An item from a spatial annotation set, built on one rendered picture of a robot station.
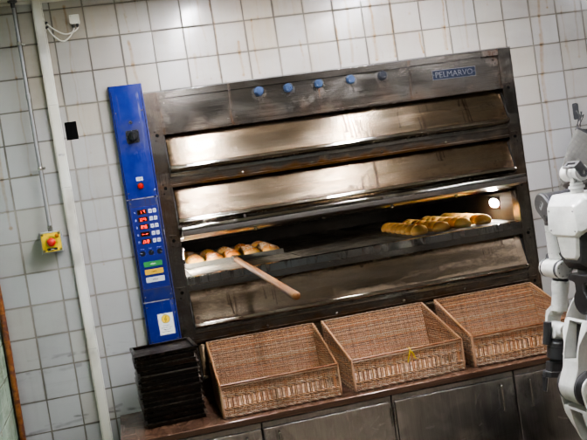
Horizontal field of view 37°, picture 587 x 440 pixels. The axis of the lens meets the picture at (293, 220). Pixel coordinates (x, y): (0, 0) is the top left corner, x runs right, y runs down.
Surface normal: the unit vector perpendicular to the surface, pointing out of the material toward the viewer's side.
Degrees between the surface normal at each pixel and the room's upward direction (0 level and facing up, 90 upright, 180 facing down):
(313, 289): 70
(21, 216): 90
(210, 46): 90
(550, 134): 90
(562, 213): 90
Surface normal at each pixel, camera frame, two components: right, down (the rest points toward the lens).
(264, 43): 0.21, 0.02
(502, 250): 0.14, -0.32
